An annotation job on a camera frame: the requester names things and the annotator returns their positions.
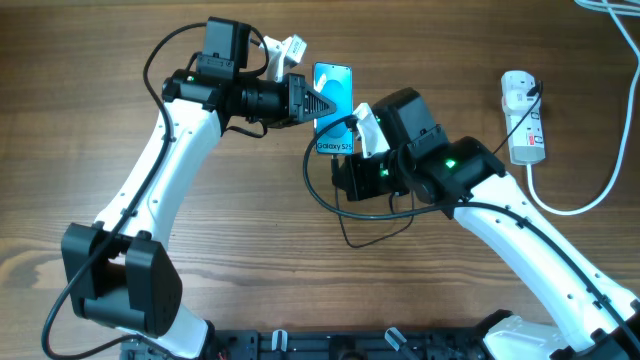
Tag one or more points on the white power strip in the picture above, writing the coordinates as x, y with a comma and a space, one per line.
525, 139

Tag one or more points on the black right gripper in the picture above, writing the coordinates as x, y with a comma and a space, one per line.
358, 187

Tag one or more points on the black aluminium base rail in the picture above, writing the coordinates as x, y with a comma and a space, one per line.
444, 343

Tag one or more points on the white USB charger adapter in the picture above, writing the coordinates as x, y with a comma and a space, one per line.
518, 100

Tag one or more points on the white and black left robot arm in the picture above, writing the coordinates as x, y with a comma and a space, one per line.
118, 271

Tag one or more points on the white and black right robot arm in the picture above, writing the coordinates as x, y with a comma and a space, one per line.
404, 150

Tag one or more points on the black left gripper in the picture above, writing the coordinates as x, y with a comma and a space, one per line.
294, 92

